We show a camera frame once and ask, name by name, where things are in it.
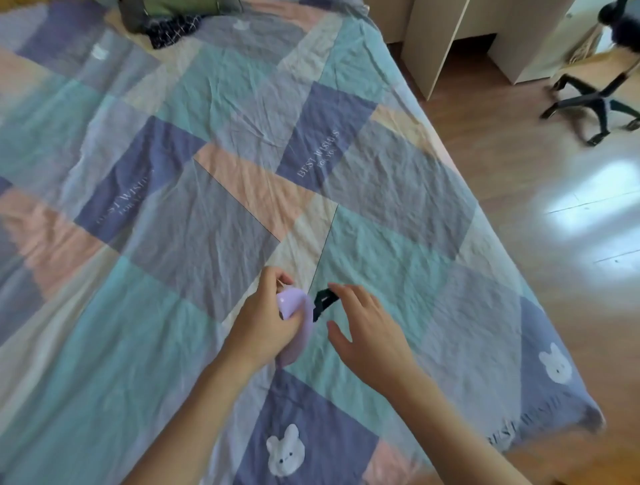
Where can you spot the person's left hand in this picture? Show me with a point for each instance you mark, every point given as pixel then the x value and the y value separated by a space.
pixel 260 330

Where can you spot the person's right hand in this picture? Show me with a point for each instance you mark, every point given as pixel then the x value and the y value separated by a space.
pixel 380 350

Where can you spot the purple sleep mask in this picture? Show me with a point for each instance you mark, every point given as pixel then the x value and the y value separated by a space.
pixel 292 300

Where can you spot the person's right forearm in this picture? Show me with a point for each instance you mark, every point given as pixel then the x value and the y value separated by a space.
pixel 460 444

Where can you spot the person's left forearm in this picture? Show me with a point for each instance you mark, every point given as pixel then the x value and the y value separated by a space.
pixel 195 424

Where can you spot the patchwork bed sheet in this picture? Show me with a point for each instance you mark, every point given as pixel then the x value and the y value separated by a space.
pixel 200 200

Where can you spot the white desk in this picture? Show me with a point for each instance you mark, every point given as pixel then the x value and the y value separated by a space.
pixel 435 45

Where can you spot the dark checked cloth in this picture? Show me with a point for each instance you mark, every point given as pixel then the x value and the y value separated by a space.
pixel 172 32

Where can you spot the black office chair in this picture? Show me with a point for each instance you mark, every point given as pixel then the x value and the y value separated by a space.
pixel 597 102

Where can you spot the green grey pillow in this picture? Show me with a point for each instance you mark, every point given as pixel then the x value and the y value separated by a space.
pixel 170 7

